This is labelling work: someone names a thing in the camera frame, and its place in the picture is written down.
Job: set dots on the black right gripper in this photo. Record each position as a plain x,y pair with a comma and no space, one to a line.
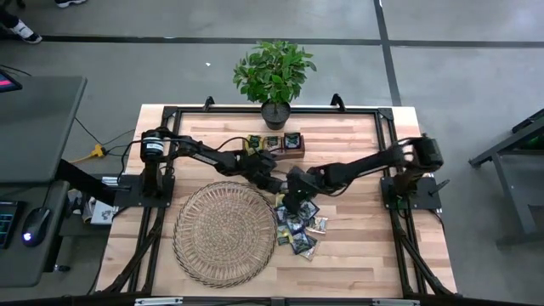
304,185

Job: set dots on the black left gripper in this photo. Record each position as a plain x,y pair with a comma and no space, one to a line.
261,168

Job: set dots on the purple blackcurrant tea sachet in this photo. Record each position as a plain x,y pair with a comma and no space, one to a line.
309,209
281,214
302,243
294,224
292,140

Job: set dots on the yellow lime twist tea sachet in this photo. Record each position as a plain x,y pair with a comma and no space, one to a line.
284,236
279,200
255,142

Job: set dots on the round woven straw placemat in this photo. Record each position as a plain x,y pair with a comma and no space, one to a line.
221,238

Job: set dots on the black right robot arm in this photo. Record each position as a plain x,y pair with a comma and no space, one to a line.
365,163

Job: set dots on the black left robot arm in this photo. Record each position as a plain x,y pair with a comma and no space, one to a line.
204,155

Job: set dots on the wooden three-compartment box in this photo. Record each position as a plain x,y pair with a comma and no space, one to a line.
295,155

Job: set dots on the green plant in black pot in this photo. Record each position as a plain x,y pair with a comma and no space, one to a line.
272,72

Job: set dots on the white printed box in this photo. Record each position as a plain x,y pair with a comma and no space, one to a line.
102,212

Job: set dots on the grey metal stand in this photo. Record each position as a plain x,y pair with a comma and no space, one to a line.
484,159

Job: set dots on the grey desk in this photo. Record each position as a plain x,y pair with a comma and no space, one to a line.
38,127

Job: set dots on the black computer mouse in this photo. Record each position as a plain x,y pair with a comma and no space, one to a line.
36,225

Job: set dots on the person's shoe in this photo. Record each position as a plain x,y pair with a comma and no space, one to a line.
25,33
70,2

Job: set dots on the dark low desk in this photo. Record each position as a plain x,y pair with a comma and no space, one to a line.
25,263

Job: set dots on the backlit keyboard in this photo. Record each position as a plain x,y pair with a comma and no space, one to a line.
6,223

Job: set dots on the tablet screen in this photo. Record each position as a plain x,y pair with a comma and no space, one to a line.
7,81

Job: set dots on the black metal table frame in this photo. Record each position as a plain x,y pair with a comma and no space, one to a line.
212,109

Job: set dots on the black frame clamp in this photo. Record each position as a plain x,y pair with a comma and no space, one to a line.
338,102
208,103

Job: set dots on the silver table bracket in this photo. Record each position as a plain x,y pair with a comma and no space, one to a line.
157,302
395,302

